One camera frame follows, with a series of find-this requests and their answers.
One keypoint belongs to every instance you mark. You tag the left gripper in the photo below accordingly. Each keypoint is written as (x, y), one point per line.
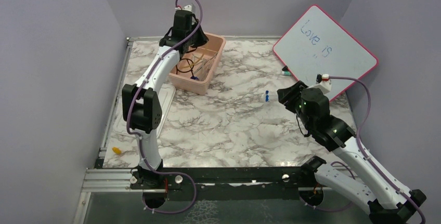
(202, 39)

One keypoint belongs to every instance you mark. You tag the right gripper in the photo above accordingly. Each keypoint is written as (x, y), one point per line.
(290, 93)

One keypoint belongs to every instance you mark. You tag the yellow rubber tube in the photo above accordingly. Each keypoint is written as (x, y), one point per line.
(196, 61)

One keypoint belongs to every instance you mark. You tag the black wire tripod stand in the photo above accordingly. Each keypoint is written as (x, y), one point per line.
(185, 65)

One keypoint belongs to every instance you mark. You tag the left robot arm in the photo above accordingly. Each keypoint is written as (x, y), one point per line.
(142, 111)

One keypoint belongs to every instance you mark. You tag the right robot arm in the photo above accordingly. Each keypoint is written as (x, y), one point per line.
(381, 196)

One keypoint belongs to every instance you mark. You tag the green whiteboard marker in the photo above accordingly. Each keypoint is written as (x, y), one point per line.
(285, 71)

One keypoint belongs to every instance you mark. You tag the pink plastic bin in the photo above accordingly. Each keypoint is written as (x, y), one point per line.
(184, 82)

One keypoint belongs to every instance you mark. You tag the pink framed whiteboard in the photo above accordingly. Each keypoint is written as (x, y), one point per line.
(317, 44)

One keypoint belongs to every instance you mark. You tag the white plastic lid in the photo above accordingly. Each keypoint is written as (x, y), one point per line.
(166, 95)

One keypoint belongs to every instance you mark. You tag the small yellow object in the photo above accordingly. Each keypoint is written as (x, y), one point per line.
(116, 150)

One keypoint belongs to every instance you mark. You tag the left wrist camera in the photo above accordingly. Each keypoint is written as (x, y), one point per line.
(190, 8)

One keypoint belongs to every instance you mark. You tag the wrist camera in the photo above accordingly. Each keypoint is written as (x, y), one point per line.
(323, 83)
(190, 8)

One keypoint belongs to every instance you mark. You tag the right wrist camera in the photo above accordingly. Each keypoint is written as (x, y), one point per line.
(323, 83)

